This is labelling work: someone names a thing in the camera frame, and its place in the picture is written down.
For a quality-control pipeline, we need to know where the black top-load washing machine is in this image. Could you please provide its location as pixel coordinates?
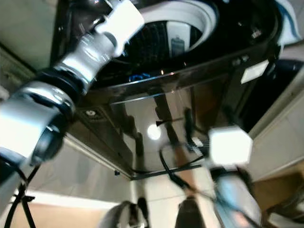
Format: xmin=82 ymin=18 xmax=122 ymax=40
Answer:
xmin=50 ymin=0 xmax=285 ymax=181

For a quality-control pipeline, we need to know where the grey right robot leg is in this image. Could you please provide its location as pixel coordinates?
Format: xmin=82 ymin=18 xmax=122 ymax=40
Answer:
xmin=177 ymin=196 xmax=209 ymax=228

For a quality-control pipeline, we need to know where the grey robot leg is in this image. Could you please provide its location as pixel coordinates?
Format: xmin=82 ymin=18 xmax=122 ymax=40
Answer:
xmin=97 ymin=199 xmax=149 ymax=228
xmin=177 ymin=196 xmax=209 ymax=228

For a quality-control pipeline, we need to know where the white washer label sticker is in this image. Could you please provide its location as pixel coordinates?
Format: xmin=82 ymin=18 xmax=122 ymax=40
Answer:
xmin=240 ymin=59 xmax=270 ymax=85

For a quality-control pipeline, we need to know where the grey left robot leg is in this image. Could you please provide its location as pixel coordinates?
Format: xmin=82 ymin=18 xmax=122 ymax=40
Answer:
xmin=97 ymin=199 xmax=149 ymax=228

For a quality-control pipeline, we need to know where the round metal floor drain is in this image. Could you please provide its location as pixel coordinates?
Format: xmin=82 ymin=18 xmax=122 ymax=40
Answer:
xmin=84 ymin=109 xmax=98 ymax=119

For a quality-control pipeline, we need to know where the blue and white cloth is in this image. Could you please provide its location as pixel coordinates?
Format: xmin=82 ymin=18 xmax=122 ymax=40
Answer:
xmin=275 ymin=0 xmax=304 ymax=46

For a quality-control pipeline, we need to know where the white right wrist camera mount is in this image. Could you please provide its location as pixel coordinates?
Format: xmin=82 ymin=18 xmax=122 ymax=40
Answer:
xmin=208 ymin=125 xmax=253 ymax=166

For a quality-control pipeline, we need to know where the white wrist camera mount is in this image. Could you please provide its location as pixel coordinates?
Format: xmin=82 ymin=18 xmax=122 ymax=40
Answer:
xmin=94 ymin=0 xmax=146 ymax=57
xmin=208 ymin=125 xmax=253 ymax=166

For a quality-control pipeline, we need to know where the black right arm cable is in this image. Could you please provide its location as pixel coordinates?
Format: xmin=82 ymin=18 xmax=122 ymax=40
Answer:
xmin=159 ymin=142 xmax=264 ymax=224

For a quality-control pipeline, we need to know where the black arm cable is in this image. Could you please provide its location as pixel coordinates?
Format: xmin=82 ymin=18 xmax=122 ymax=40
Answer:
xmin=159 ymin=142 xmax=264 ymax=224
xmin=2 ymin=161 xmax=41 ymax=228

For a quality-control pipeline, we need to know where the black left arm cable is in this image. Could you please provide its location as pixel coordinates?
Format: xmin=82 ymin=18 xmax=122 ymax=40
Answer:
xmin=2 ymin=161 xmax=41 ymax=228

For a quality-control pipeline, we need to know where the white washer drum ring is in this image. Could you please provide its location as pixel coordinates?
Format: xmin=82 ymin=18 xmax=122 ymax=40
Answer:
xmin=105 ymin=0 xmax=219 ymax=63

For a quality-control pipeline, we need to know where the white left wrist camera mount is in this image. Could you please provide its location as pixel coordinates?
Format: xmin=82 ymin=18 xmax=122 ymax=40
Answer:
xmin=94 ymin=0 xmax=146 ymax=57

